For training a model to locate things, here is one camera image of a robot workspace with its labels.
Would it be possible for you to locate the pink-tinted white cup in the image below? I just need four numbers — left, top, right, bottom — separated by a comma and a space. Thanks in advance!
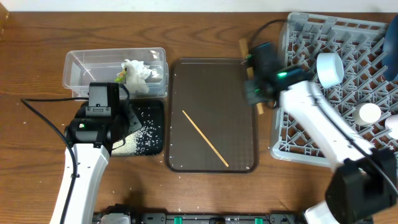
385, 114, 398, 139

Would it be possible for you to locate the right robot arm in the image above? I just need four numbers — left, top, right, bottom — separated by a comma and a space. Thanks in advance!
245, 67, 397, 223

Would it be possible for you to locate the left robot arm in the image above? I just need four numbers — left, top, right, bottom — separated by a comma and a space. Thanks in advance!
50, 103, 142, 223

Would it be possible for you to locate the grey dishwasher rack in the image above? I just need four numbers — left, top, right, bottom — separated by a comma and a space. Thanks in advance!
279, 12, 397, 154

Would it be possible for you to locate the light blue bowl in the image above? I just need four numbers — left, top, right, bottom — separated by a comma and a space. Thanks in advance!
316, 52, 344, 88

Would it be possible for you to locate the yellow green snack wrapper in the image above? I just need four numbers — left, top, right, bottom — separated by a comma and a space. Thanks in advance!
114, 70, 127, 83

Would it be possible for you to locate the left black cable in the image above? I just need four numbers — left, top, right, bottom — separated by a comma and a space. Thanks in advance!
20, 98, 91, 224

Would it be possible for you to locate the pile of white rice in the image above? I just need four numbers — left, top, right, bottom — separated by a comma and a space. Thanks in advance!
111, 107, 164, 156

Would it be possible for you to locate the clear plastic bin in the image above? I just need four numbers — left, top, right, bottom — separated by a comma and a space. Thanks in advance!
63, 47, 169, 98

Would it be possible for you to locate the dark blue plate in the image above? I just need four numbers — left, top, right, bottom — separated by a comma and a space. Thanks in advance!
382, 15, 398, 82

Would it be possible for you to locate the black plastic tray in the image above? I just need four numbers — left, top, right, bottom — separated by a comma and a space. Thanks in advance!
110, 99, 166, 157

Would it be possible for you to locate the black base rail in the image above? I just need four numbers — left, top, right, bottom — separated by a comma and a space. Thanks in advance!
91, 203, 305, 224

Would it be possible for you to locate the green-tinted white cup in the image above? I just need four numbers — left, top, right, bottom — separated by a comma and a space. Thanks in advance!
353, 103, 381, 126

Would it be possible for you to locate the brown serving tray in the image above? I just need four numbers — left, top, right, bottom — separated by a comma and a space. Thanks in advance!
166, 58, 259, 173

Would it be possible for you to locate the white tissue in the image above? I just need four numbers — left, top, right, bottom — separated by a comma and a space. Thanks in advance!
121, 59, 152, 94

